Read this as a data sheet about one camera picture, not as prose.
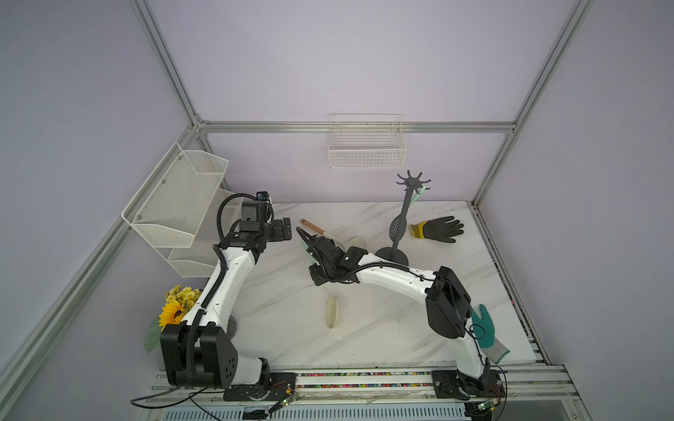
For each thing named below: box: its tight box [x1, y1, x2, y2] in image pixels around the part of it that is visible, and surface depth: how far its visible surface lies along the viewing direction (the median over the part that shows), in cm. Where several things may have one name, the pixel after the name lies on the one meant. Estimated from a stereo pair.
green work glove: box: [470, 304, 510, 365], surface depth 83 cm
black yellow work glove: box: [408, 215, 465, 243], surface depth 113 cm
